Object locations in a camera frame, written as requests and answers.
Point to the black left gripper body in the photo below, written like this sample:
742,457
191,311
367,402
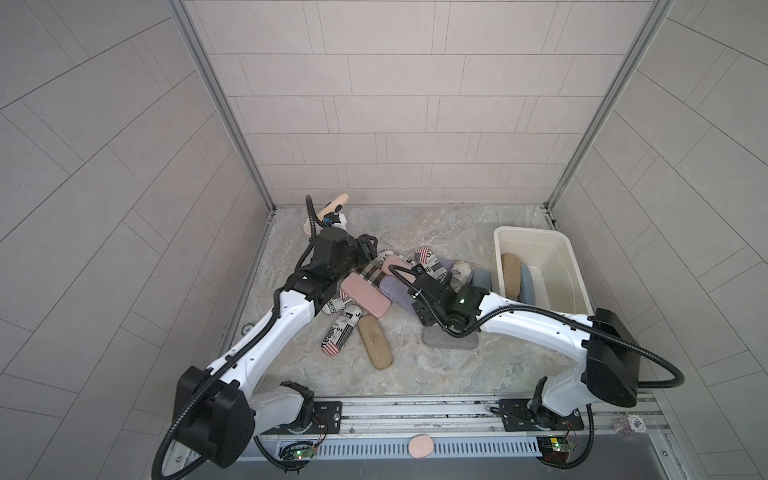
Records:
353,255

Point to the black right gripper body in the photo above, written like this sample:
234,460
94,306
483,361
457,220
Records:
428,314

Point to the tan fabric glasses case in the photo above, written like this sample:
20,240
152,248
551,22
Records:
512,275

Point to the blue fabric glasses case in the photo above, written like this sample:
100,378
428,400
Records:
527,294

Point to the cream plastic storage box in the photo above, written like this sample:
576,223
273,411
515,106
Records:
555,272

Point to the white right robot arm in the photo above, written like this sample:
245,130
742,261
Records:
608,364

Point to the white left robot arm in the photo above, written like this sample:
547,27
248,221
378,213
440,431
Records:
212,415

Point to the dark grey glasses case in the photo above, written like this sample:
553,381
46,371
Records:
435,337

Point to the purple glasses case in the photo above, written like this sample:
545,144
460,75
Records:
397,292
448,264

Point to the map print glasses case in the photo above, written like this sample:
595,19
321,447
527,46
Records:
460,275

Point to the brown plaid glasses case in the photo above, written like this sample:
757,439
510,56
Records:
372,273

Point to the pink glasses case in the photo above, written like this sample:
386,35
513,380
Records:
402,267
365,295

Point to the beige microphone head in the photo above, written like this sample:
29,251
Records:
329,216

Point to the right circuit board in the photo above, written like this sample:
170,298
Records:
555,450

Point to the circuit board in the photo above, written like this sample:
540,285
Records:
555,450
298,451

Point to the left circuit board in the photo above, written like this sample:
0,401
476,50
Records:
298,451

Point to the small patterned roll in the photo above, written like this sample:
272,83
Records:
629,425

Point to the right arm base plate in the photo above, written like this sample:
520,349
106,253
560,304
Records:
518,416

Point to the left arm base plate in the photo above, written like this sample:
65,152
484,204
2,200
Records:
316,417

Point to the aluminium rail frame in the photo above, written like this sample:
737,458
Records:
466,416

